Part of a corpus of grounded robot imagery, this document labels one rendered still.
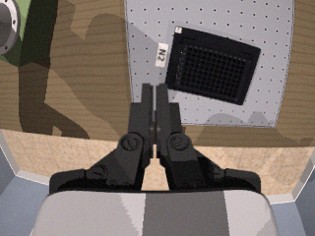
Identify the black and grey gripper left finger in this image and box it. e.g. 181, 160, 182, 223
49, 84, 154, 194

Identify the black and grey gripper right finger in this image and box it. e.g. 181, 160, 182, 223
156, 84, 261, 192

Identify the white n2 label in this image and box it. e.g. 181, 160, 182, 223
156, 43, 168, 68

